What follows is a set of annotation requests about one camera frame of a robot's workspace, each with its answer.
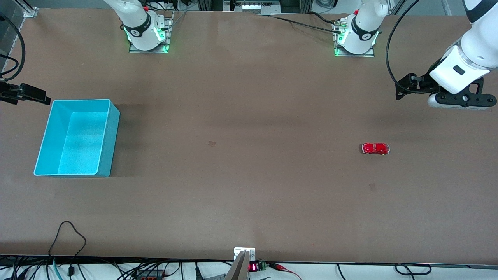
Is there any red beetle toy car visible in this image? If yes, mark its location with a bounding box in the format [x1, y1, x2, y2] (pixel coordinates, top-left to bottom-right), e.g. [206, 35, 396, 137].
[362, 142, 390, 155]

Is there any blue plastic box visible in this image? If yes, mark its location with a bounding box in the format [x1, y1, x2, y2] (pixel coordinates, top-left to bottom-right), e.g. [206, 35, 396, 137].
[33, 99, 121, 178]

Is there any grey device with white lights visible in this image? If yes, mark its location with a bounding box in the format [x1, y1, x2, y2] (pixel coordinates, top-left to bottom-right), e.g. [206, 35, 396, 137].
[224, 0, 281, 14]

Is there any grey aluminium bar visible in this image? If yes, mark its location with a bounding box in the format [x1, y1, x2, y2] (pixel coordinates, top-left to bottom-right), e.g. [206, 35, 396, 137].
[225, 250, 249, 280]

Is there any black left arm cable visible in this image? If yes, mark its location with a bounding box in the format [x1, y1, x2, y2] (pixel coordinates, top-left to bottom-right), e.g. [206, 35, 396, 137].
[385, 0, 430, 95]

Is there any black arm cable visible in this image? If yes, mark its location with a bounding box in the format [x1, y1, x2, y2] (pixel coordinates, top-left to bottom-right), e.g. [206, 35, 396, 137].
[385, 0, 430, 95]
[0, 12, 26, 82]

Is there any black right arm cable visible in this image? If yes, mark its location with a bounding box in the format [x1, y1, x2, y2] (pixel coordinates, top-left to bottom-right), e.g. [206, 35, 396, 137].
[0, 12, 26, 82]

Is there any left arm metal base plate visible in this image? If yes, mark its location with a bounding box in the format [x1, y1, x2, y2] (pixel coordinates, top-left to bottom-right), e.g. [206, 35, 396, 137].
[333, 17, 376, 58]

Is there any aluminium corner bracket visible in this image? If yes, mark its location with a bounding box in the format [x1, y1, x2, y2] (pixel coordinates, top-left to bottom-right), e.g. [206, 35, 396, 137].
[21, 0, 39, 18]

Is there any short black base cable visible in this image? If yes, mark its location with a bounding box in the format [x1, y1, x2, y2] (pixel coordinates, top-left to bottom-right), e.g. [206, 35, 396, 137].
[309, 12, 340, 25]

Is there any long black base cable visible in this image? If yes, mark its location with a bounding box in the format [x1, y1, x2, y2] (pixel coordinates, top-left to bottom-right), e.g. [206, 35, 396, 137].
[257, 15, 343, 33]

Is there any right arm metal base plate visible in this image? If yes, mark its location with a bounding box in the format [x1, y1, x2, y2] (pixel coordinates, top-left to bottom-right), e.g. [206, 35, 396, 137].
[128, 11, 174, 54]

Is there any thin looped black cable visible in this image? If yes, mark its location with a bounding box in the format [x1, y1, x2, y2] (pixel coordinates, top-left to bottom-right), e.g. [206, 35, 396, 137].
[49, 221, 87, 277]

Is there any coiled black cable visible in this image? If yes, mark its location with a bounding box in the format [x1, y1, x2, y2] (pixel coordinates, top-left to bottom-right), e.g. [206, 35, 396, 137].
[395, 264, 432, 276]

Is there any tangled black cable bundle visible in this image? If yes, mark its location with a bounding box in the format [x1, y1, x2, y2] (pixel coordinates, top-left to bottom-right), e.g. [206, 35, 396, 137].
[0, 255, 183, 280]

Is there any red wire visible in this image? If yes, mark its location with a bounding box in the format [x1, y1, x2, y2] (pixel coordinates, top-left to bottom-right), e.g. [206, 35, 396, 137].
[268, 262, 302, 280]

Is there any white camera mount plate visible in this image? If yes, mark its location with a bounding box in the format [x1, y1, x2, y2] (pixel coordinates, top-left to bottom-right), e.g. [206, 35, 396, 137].
[234, 247, 256, 261]

